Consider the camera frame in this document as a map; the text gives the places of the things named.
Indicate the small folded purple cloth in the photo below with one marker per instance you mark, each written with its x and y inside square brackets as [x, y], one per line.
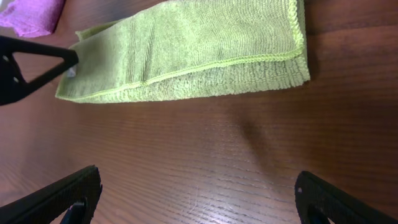
[32, 18]

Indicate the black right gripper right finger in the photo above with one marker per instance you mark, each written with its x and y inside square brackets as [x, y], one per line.
[317, 201]

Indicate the green microfiber cloth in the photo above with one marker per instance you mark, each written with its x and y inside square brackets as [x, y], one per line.
[191, 49]

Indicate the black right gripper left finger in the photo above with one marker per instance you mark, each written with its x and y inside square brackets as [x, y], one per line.
[75, 196]

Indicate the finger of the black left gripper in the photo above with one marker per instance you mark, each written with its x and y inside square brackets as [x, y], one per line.
[13, 85]

